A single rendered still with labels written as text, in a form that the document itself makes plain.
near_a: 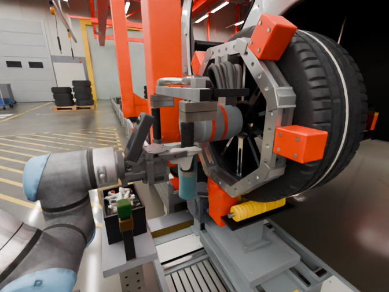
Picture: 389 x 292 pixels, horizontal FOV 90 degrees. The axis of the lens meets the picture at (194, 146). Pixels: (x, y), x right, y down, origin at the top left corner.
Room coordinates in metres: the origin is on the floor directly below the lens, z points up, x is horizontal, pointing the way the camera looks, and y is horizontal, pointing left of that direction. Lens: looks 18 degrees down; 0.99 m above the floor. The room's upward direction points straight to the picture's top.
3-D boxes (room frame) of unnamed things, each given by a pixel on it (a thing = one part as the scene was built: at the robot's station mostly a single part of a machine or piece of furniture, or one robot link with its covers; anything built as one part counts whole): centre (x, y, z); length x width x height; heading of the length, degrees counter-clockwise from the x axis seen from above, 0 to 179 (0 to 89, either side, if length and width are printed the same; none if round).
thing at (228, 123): (0.72, -0.06, 0.85); 0.21 x 0.14 x 0.14; 115
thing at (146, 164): (0.45, 0.13, 0.80); 0.12 x 0.08 x 0.09; 115
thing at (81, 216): (0.36, 0.28, 0.69); 0.12 x 0.09 x 0.12; 17
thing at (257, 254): (0.82, -0.28, 0.32); 0.40 x 0.30 x 0.28; 25
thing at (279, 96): (0.75, -0.12, 0.85); 0.54 x 0.07 x 0.54; 25
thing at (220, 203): (0.76, -0.16, 0.48); 0.16 x 0.12 x 0.17; 115
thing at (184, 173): (0.50, 0.02, 0.83); 0.04 x 0.04 x 0.16
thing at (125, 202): (0.49, 0.21, 0.64); 0.04 x 0.04 x 0.04; 25
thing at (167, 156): (0.45, 0.06, 0.83); 0.09 x 0.05 x 0.02; 107
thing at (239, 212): (0.68, -0.26, 0.51); 0.29 x 0.06 x 0.06; 115
